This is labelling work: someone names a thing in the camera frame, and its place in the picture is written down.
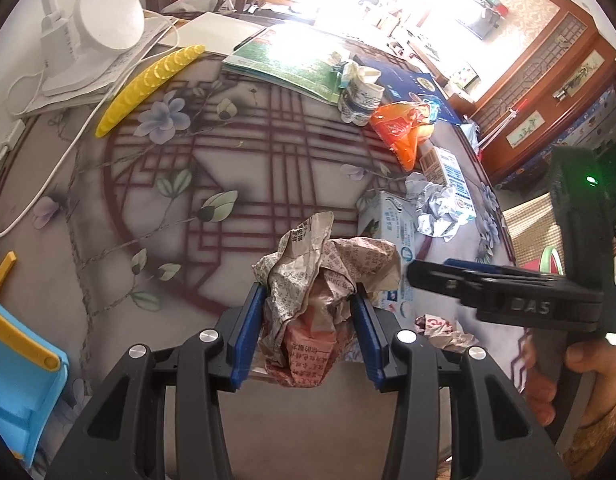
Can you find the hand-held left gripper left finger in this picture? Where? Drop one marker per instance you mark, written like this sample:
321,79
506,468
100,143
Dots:
248,340

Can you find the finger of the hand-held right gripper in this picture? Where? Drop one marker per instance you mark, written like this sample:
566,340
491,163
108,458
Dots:
492,271
437,280

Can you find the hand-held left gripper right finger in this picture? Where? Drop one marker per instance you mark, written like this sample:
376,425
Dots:
372,345

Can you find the red white wrapper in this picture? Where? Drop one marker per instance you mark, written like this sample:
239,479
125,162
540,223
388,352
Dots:
445,332

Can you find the silver wrapper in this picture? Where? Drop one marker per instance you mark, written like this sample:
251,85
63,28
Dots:
432,205

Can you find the newspaper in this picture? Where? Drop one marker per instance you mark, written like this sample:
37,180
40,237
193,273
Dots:
308,270

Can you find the orange plastic bag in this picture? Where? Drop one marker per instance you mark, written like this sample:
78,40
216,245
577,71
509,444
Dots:
400,127

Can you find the paper cup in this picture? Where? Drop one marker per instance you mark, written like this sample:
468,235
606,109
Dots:
360,97

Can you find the person's right forearm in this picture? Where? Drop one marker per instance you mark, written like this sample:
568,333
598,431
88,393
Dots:
602,440

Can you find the person's right hand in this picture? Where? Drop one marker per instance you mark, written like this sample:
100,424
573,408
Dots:
602,365

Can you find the checkered cloth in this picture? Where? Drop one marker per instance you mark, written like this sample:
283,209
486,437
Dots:
532,225

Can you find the printed door curtain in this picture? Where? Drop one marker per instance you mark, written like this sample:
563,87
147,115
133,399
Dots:
562,147

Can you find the bamboo painting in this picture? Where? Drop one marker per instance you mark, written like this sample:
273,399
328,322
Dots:
526,129

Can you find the blue book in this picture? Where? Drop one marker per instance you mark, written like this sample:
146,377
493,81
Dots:
412,80

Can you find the green textbook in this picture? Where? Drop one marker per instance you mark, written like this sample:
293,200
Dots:
288,62

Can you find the yellow ribbed curved tool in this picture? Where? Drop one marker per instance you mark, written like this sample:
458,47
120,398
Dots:
148,85

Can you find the stack of white papers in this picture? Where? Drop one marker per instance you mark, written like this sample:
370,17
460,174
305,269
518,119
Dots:
113,75

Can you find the black pen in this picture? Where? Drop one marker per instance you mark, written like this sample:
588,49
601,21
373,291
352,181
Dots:
248,40

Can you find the white paper sheet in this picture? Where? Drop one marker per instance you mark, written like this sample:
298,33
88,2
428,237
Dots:
208,32

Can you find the white plastic bag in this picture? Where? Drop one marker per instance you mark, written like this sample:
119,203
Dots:
190,5

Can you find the white desk lamp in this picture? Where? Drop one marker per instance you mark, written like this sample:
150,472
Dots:
105,15

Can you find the wall scroll painting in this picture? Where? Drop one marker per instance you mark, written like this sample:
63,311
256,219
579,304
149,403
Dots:
580,75

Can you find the wall television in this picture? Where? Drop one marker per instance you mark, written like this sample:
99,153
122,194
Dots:
480,17

